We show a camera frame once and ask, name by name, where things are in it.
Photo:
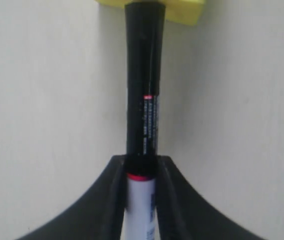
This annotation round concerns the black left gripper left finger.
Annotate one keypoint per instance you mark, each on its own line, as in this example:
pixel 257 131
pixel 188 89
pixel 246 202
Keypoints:
pixel 97 215

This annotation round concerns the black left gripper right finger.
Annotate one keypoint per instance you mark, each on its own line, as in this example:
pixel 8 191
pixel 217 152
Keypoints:
pixel 183 214

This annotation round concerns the black and white marker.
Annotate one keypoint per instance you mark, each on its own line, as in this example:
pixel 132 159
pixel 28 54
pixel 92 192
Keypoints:
pixel 144 34

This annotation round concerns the yellow foam cube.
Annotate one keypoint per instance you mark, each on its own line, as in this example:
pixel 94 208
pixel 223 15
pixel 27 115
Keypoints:
pixel 186 12

